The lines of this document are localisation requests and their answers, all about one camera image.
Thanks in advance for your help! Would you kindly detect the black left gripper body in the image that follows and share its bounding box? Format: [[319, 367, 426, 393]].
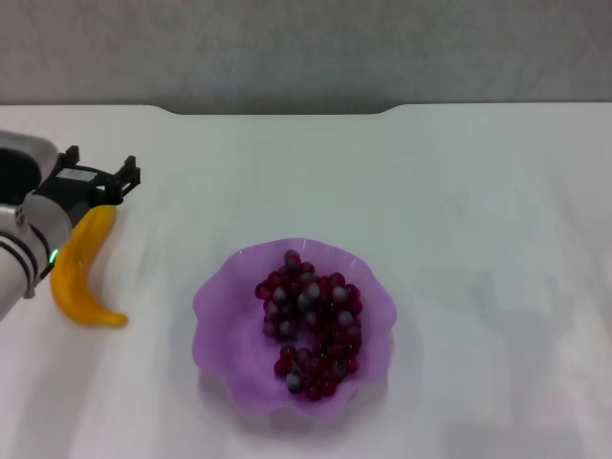
[[34, 164, 121, 231]]

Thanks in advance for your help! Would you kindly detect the yellow plastic banana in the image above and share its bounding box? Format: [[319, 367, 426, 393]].
[[49, 204, 129, 329]]

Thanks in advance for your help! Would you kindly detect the dark red grape bunch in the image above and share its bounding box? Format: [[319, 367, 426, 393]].
[[254, 249, 364, 403]]

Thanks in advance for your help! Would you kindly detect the purple wavy plastic bowl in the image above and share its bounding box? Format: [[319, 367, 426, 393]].
[[191, 237, 398, 423]]

